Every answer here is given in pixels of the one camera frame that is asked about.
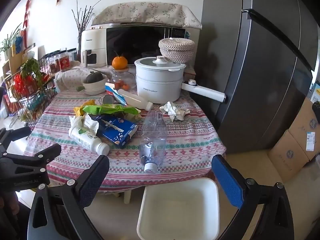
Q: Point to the clear plastic bottle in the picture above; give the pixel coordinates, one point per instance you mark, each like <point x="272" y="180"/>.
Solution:
<point x="153" y="135"/>

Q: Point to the glass jar with small fruits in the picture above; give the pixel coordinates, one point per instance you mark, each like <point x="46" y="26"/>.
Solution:
<point x="122" y="78"/>

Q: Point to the avocado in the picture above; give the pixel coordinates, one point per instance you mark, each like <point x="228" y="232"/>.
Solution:
<point x="92" y="78"/>

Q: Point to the white electric pot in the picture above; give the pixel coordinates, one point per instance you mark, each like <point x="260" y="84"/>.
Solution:
<point x="157" y="85"/>

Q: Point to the yellow wrapper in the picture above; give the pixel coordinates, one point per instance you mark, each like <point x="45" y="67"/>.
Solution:
<point x="80" y="110"/>

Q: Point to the white bowl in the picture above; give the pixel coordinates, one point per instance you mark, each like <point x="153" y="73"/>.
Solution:
<point x="96" y="87"/>

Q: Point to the white wrapper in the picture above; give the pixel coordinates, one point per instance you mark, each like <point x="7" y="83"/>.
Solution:
<point x="90" y="123"/>

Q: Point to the potted green plant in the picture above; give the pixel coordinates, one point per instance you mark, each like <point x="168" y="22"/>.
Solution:
<point x="10" y="40"/>

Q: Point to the woven basket with lid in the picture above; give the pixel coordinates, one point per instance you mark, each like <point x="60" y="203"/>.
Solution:
<point x="177" y="50"/>

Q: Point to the plain white plastic bottle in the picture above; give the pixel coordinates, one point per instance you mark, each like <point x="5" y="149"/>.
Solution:
<point x="135" y="101"/>

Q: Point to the small green fruit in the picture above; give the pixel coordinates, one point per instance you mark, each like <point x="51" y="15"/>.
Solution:
<point x="80" y="88"/>

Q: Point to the blue cardboard box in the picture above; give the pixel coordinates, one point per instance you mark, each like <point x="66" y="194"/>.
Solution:
<point x="117" y="130"/>

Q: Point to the red wall decoration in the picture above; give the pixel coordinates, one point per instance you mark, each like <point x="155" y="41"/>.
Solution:
<point x="28" y="12"/>

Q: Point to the dry twigs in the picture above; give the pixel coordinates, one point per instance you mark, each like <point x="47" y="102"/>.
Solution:
<point x="83" y="17"/>

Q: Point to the tin can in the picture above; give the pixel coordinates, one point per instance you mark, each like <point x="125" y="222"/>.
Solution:
<point x="107" y="100"/>

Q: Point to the crumpled white tissue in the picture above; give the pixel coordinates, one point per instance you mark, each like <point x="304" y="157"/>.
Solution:
<point x="175" y="111"/>

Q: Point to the person's left hand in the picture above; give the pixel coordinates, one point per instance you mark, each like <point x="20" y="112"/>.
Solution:
<point x="10" y="203"/>

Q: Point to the red spice jar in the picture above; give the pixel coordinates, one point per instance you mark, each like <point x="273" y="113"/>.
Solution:
<point x="53" y="65"/>
<point x="64" y="62"/>

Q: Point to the white air fryer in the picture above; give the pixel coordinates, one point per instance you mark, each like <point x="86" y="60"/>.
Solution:
<point x="92" y="40"/>

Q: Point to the black microwave oven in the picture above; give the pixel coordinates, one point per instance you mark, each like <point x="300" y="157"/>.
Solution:
<point x="135" y="42"/>

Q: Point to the white plastic bin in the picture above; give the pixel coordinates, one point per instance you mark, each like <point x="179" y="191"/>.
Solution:
<point x="177" y="210"/>

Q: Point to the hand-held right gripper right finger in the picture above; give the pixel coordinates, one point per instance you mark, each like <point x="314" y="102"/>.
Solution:
<point x="227" y="180"/>

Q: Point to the white floral cloth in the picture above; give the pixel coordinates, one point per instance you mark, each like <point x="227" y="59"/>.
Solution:
<point x="71" y="77"/>

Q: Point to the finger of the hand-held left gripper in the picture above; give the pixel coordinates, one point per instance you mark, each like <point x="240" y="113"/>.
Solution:
<point x="42" y="157"/>
<point x="17" y="136"/>

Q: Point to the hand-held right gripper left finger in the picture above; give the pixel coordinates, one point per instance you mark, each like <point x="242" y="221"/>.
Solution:
<point x="95" y="180"/>

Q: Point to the orange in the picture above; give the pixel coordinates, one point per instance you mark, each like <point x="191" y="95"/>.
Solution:
<point x="119" y="63"/>

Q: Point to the green snack bag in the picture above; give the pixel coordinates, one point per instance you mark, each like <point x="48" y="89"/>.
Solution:
<point x="110" y="109"/>

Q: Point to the white bottle with green label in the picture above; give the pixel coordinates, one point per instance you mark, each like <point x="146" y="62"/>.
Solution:
<point x="85" y="137"/>

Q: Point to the grey refrigerator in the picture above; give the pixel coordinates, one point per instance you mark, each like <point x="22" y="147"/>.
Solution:
<point x="262" y="67"/>

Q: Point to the floral cloth cover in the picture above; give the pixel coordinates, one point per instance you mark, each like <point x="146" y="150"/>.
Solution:
<point x="147" y="12"/>

